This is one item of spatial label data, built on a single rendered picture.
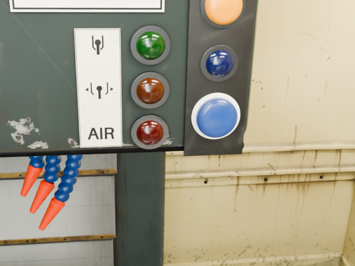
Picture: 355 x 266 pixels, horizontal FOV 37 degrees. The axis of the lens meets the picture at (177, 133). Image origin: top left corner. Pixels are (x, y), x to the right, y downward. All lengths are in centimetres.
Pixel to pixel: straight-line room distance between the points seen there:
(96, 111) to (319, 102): 127
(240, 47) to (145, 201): 86
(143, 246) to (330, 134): 70
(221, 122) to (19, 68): 14
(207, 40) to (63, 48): 10
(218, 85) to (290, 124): 123
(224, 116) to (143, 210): 85
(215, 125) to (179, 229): 133
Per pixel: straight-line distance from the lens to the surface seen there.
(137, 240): 126
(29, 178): 61
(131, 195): 119
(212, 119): 37
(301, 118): 160
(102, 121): 38
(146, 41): 35
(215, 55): 36
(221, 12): 35
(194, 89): 37
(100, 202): 115
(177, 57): 36
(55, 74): 37
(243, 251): 180
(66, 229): 119
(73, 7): 35
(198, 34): 36
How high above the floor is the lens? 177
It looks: 24 degrees down
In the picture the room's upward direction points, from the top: 2 degrees clockwise
